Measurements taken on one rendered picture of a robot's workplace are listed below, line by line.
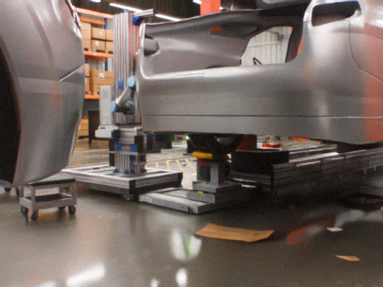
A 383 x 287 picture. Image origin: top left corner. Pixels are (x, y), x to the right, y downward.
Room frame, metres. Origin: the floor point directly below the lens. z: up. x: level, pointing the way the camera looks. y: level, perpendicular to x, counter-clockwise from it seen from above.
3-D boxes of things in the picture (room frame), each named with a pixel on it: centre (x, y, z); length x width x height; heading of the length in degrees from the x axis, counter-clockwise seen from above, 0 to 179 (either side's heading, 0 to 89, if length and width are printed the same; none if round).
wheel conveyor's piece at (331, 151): (6.94, -2.51, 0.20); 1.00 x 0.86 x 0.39; 137
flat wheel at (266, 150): (5.00, -0.72, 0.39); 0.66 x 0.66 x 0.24
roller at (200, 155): (4.26, -0.07, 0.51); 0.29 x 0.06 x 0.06; 47
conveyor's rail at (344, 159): (5.39, -1.62, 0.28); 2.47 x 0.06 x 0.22; 137
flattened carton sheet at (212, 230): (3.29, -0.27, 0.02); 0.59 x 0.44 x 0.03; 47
